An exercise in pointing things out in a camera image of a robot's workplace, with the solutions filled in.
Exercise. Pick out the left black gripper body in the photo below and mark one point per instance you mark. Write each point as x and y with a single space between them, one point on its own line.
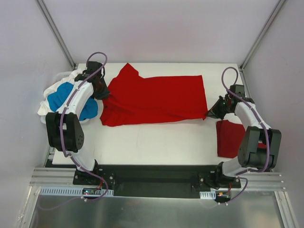
101 90

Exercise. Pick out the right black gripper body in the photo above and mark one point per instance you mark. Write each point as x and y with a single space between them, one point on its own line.
218 109

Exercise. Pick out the bright red t shirt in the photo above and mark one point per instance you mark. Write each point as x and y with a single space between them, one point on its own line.
160 99

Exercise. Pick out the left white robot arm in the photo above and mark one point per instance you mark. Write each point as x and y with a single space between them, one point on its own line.
71 104

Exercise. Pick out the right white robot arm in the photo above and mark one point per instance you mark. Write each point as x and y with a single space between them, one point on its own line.
259 148

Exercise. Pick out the folded dark red t shirt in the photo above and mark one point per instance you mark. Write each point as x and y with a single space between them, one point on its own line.
229 138

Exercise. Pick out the white t shirt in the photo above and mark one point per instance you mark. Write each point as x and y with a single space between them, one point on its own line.
56 94

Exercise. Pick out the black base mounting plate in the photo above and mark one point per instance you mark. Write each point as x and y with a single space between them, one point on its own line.
153 181

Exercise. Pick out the right white cable duct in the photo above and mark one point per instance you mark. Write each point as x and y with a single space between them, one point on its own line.
207 195

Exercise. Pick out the white cable duct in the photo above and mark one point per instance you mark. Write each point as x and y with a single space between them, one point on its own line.
207 195
75 191

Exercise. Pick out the aluminium frame rail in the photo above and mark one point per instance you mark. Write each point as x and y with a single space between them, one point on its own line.
267 181

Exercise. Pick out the left white cable duct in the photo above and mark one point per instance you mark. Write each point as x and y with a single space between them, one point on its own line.
75 191

